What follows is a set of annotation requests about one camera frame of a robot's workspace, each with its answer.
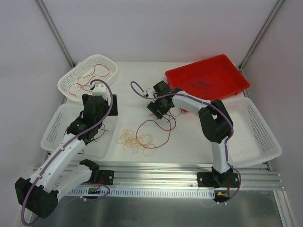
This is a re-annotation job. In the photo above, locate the black wire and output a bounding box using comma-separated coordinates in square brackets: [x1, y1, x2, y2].
[80, 122, 110, 154]

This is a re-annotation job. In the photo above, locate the thick red wire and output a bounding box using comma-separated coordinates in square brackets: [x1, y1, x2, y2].
[135, 111, 183, 149]

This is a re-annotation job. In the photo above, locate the purple wire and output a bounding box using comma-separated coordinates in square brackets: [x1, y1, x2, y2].
[182, 73, 217, 100]

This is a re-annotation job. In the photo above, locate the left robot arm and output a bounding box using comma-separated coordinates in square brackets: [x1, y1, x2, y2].
[15, 95, 118, 226]

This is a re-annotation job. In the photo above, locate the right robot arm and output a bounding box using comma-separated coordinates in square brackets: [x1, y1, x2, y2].
[144, 81, 233, 188]

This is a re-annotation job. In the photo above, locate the white perforated basket far left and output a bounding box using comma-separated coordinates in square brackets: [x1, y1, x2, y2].
[57, 54, 118, 102]

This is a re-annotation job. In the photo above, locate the white perforated basket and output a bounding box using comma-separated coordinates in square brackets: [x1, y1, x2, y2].
[57, 54, 118, 102]
[40, 104, 118, 161]
[223, 97, 282, 168]

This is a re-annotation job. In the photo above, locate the white perforated basket near left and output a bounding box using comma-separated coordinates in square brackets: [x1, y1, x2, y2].
[40, 104, 118, 161]

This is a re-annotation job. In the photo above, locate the red plastic tray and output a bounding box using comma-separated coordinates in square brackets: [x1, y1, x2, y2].
[165, 54, 250, 101]

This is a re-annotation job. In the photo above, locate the white perforated basket right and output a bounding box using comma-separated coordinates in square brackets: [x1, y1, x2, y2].
[223, 97, 282, 168]

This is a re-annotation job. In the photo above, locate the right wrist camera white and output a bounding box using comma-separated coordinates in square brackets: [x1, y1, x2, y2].
[145, 87, 154, 97]

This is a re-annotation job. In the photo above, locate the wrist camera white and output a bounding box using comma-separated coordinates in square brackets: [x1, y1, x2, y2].
[145, 87, 154, 97]
[89, 82, 107, 97]

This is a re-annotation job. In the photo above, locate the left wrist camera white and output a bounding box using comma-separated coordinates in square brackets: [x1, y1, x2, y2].
[89, 82, 107, 97]

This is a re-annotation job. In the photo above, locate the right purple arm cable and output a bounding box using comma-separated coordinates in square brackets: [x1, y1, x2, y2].
[130, 81, 242, 190]

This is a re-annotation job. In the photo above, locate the aluminium mounting rail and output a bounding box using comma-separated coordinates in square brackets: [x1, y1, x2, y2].
[29, 161, 286, 191]

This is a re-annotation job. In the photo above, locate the white slotted cable duct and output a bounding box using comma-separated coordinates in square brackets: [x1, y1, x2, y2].
[67, 187, 215, 199]

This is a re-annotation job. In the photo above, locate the left frame post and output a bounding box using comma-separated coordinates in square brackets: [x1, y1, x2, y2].
[35, 0, 75, 68]

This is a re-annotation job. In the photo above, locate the frame post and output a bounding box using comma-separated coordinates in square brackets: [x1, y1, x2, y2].
[238, 0, 286, 72]
[35, 0, 75, 68]

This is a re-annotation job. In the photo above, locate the right frame post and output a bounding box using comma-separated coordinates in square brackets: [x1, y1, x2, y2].
[238, 0, 286, 72]

